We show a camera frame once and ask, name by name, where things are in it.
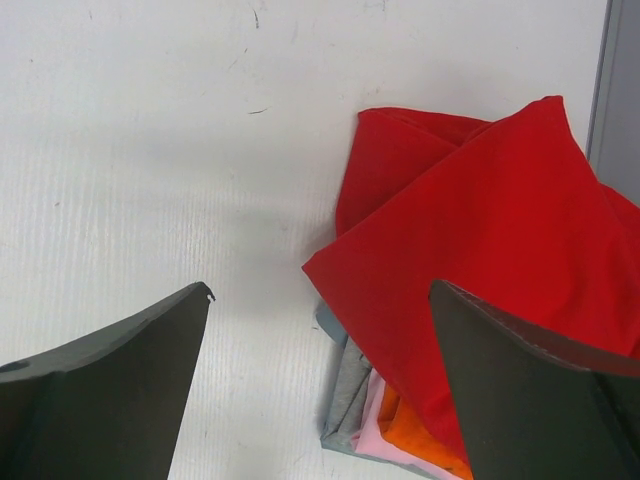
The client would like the pink folded t-shirt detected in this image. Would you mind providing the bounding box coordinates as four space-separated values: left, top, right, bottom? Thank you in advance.
351 370 456 479

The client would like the orange folded t-shirt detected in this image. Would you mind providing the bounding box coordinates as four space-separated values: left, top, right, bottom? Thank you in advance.
377 385 473 479

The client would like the blue-grey folded t-shirt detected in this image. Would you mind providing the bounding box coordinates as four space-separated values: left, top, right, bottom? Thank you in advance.
315 301 348 347

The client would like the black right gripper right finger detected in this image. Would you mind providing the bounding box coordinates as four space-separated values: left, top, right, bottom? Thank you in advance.
429 280 639 480

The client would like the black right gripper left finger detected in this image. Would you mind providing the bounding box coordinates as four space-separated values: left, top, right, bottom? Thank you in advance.
1 282 215 479

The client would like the grey folded t-shirt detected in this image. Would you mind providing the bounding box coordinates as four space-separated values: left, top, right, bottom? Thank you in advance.
320 337 372 452

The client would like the red folded t-shirt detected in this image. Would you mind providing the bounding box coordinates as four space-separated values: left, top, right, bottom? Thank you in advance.
304 96 639 457

